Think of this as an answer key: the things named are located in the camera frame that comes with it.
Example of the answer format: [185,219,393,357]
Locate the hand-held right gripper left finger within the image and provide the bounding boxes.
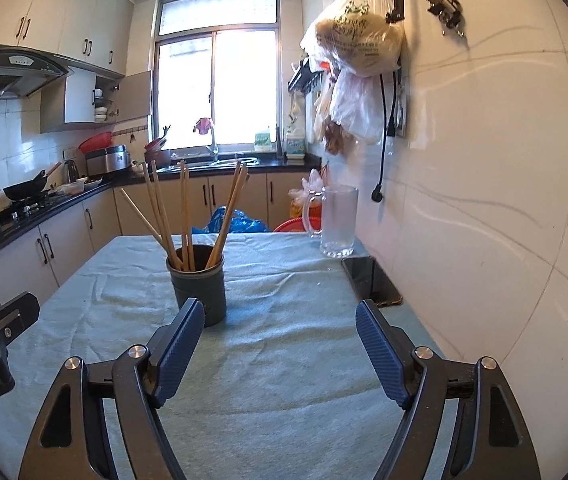
[18,297,206,480]

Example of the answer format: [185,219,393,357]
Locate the plastic bag with beige food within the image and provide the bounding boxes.
[300,0,407,79]

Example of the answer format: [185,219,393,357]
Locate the black kitchen counter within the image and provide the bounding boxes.
[0,155,322,273]

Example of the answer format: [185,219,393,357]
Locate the blue plastic bag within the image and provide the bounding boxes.
[193,206,271,234]

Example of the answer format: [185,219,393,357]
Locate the clear glass beer mug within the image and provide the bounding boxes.
[302,185,359,258]

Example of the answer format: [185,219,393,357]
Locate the black wok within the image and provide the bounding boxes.
[2,162,63,201]

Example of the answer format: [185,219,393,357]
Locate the grey-blue tablecloth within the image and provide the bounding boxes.
[0,232,447,480]

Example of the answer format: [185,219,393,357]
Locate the brown clay pot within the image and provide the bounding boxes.
[145,140,173,170]

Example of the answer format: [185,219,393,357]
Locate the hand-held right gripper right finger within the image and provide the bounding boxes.
[355,299,542,480]

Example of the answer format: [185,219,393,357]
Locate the kitchen window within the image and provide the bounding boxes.
[151,0,282,153]

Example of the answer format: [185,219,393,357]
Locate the open wall cabinet with dishes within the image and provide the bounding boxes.
[41,70,153,134]

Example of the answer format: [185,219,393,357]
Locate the black wall rack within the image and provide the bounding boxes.
[288,57,325,94]

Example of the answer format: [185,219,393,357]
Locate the white carton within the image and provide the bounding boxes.
[285,127,307,160]

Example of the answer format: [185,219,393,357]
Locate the crumpled clear plastic bag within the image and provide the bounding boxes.
[289,169,325,202]

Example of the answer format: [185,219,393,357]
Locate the black power cable with plug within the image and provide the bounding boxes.
[371,74,389,204]

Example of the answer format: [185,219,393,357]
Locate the small orange-red basket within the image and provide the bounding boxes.
[291,197,323,221]

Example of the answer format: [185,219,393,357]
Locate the large red plastic basket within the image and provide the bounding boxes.
[273,217,322,234]

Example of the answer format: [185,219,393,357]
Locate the steel kitchen sink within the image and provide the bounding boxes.
[184,156,259,169]

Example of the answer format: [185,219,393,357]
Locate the beige lower kitchen cabinets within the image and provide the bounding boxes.
[0,170,322,306]

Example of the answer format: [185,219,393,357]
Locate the dark grey utensil holder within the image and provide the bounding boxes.
[166,245,227,328]

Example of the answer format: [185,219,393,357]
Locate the black gas stove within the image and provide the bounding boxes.
[0,192,72,256]

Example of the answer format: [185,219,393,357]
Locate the wall socket panel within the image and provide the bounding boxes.
[396,82,409,139]

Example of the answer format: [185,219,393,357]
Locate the group of wooden chopsticks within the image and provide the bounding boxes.
[120,160,251,272]

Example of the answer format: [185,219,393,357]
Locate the red plastic basin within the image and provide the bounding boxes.
[78,131,115,155]

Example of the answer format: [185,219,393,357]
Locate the white upper kitchen cabinets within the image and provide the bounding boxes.
[0,0,135,79]

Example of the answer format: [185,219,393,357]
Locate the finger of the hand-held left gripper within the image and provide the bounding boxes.
[0,292,40,361]

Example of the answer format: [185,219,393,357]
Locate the silver rice cooker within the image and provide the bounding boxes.
[85,145,132,177]

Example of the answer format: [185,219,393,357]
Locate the smartphone in brown case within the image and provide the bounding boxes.
[340,256,403,308]

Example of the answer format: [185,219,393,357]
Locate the grey range hood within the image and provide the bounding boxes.
[0,45,74,104]

